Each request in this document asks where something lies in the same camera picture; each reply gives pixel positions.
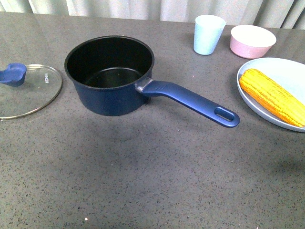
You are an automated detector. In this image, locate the light blue plate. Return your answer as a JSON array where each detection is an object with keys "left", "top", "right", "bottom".
[{"left": 236, "top": 57, "right": 305, "bottom": 133}]

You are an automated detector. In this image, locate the yellow corn cob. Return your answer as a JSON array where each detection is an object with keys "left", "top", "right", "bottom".
[{"left": 239, "top": 68, "right": 305, "bottom": 127}]

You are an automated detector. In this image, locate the white curtain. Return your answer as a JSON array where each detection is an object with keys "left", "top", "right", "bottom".
[{"left": 0, "top": 0, "right": 305, "bottom": 30}]

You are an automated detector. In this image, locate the dark blue saucepan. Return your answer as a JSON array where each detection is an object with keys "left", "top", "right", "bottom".
[{"left": 64, "top": 36, "right": 240, "bottom": 128}]

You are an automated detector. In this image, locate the glass lid blue knob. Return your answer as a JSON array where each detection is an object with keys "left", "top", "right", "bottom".
[{"left": 0, "top": 63, "right": 62, "bottom": 119}]

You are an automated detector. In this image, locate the light blue cup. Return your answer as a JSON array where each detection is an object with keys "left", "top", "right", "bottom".
[{"left": 193, "top": 15, "right": 226, "bottom": 55}]

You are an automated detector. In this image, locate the pink bowl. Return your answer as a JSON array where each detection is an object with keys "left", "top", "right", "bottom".
[{"left": 230, "top": 25, "right": 276, "bottom": 59}]

